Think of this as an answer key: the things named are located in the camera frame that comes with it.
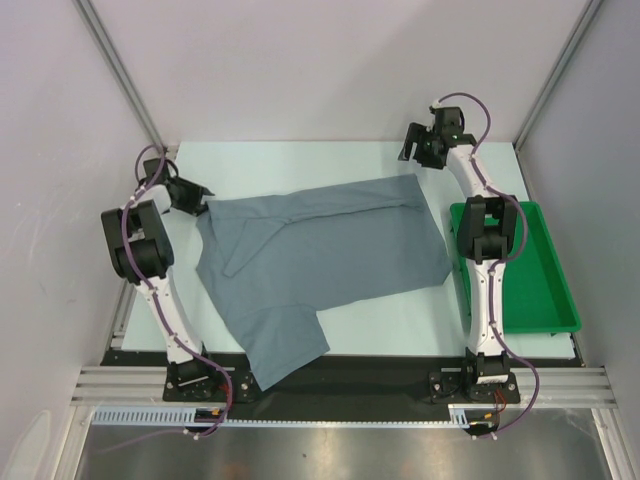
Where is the grey-blue t shirt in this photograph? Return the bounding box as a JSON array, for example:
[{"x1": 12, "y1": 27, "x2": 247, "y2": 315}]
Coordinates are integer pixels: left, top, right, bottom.
[{"x1": 196, "y1": 174, "x2": 452, "y2": 389}]

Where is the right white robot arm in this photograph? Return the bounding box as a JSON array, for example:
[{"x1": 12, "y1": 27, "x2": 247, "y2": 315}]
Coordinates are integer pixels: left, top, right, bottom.
[{"x1": 399, "y1": 110, "x2": 519, "y2": 401}]

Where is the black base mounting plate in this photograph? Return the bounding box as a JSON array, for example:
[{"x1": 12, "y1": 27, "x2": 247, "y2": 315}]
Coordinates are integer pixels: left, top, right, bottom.
[{"x1": 100, "y1": 349, "x2": 582, "y2": 396}]

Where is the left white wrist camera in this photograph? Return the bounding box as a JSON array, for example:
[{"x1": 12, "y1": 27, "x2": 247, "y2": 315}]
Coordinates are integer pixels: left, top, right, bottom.
[{"x1": 143, "y1": 158, "x2": 169, "y2": 183}]

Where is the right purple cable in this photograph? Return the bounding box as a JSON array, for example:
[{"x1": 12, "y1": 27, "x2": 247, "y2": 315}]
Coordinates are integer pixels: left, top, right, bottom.
[{"x1": 432, "y1": 92, "x2": 544, "y2": 441}]

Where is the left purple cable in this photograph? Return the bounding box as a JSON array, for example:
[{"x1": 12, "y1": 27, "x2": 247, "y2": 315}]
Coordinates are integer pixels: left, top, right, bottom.
[{"x1": 94, "y1": 144, "x2": 236, "y2": 451}]

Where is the purple cable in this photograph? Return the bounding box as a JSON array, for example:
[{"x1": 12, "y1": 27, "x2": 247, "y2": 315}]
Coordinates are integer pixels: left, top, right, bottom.
[
  {"x1": 432, "y1": 92, "x2": 544, "y2": 441},
  {"x1": 94, "y1": 144, "x2": 236, "y2": 451}
]

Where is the white slotted cable duct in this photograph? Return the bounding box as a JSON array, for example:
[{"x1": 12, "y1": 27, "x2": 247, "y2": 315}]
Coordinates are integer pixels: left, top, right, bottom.
[{"x1": 91, "y1": 406, "x2": 480, "y2": 430}]

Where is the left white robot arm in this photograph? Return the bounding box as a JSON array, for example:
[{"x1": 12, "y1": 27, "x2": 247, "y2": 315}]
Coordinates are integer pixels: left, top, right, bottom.
[{"x1": 101, "y1": 176, "x2": 220, "y2": 400}]

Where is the right aluminium corner post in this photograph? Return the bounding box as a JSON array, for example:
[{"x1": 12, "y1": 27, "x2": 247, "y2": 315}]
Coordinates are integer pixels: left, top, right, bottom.
[{"x1": 512, "y1": 0, "x2": 606, "y2": 154}]

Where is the left aluminium corner post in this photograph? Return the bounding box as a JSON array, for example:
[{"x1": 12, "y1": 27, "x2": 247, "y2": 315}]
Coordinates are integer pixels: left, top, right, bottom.
[{"x1": 72, "y1": 0, "x2": 165, "y2": 146}]

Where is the aluminium corner post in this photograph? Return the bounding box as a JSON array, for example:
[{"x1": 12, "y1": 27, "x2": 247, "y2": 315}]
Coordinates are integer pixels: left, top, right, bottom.
[
  {"x1": 512, "y1": 0, "x2": 606, "y2": 154},
  {"x1": 72, "y1": 0, "x2": 165, "y2": 146}
]

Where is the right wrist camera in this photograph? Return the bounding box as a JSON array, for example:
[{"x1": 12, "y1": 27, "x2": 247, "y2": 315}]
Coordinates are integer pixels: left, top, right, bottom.
[{"x1": 430, "y1": 104, "x2": 465, "y2": 135}]

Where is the aluminium frame rail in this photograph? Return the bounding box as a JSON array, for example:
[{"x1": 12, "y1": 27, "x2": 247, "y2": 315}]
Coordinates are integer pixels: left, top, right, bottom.
[{"x1": 71, "y1": 366, "x2": 617, "y2": 408}]

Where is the green plastic tray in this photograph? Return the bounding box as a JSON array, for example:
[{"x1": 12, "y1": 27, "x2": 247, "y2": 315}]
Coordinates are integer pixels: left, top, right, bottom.
[{"x1": 448, "y1": 201, "x2": 584, "y2": 337}]

